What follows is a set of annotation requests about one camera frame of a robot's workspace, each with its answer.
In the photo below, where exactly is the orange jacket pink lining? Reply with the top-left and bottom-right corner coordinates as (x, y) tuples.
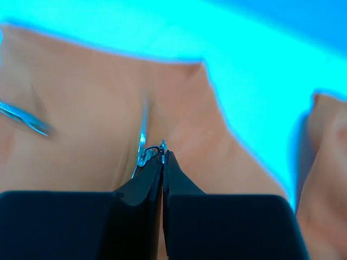
(1, 25), (346, 259)

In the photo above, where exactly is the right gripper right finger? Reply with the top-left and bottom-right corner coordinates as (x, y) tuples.
(163, 151), (309, 260)

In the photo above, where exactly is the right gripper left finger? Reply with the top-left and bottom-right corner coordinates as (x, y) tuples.
(1, 153), (163, 259)

